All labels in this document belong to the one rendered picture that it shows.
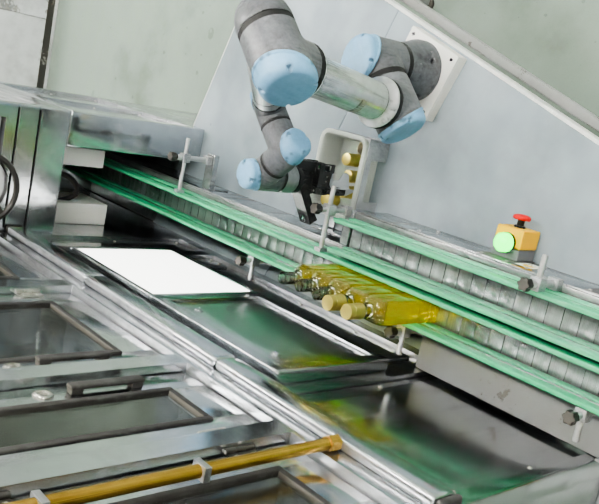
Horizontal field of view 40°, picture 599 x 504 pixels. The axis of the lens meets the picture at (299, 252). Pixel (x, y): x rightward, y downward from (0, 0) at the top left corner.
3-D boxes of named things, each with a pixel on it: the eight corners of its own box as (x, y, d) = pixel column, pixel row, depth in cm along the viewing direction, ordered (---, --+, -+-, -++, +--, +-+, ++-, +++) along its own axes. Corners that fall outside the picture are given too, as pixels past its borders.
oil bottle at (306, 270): (348, 284, 207) (287, 285, 192) (353, 263, 206) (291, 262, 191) (364, 291, 203) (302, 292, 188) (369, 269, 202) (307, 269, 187)
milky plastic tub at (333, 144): (327, 208, 231) (305, 206, 225) (344, 129, 226) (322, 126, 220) (371, 223, 218) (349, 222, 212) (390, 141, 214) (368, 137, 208)
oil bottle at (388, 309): (417, 314, 191) (355, 318, 176) (423, 291, 190) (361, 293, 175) (435, 322, 187) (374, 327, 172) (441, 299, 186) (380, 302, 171)
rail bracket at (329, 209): (335, 249, 210) (300, 249, 201) (349, 186, 207) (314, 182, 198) (343, 253, 208) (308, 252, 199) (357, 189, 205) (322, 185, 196)
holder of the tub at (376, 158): (325, 226, 232) (305, 225, 226) (345, 130, 226) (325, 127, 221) (368, 242, 220) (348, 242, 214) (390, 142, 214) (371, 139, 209)
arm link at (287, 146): (278, 111, 188) (251, 138, 195) (294, 152, 184) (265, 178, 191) (303, 115, 194) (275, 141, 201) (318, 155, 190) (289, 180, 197)
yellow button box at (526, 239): (508, 253, 188) (490, 252, 183) (516, 222, 187) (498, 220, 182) (534, 262, 183) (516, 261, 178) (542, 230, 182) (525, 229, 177)
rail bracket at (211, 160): (218, 194, 262) (159, 189, 247) (227, 142, 259) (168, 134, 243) (227, 197, 259) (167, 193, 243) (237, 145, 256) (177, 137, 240)
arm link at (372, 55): (399, 29, 195) (361, 18, 186) (420, 75, 191) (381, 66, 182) (366, 60, 203) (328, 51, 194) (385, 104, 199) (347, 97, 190)
